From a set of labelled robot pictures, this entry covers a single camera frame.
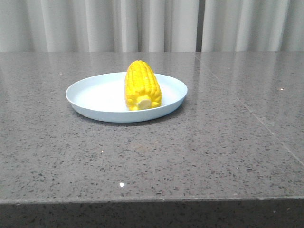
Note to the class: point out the yellow corn cob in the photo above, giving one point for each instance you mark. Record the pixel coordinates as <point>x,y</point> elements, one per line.
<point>141,90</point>

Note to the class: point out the light blue plate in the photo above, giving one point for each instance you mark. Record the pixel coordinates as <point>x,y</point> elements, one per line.
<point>101,98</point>

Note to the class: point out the white pleated curtain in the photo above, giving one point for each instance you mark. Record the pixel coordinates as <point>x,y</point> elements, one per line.
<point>151,25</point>

